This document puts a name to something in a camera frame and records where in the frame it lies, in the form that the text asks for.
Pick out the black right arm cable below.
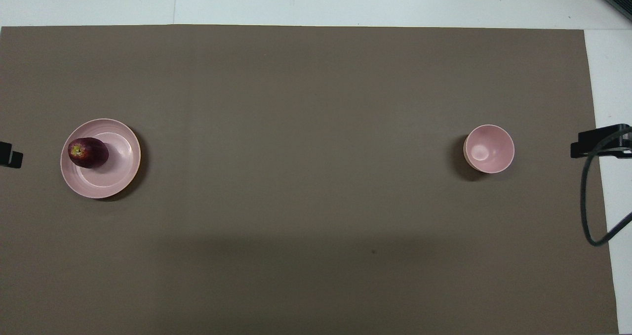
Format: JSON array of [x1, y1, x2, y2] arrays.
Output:
[[581, 126, 632, 247]]

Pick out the pink bowl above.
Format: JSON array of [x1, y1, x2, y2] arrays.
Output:
[[463, 124, 515, 174]]

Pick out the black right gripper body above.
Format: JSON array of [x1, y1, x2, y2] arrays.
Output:
[[579, 124, 632, 154]]

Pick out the dark red apple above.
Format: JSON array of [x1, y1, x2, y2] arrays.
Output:
[[68, 137, 109, 169]]

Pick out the pink plate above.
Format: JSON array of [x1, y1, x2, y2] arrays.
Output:
[[60, 118, 142, 199]]

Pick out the brown table mat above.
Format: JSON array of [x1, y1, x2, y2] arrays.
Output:
[[0, 25, 620, 335]]

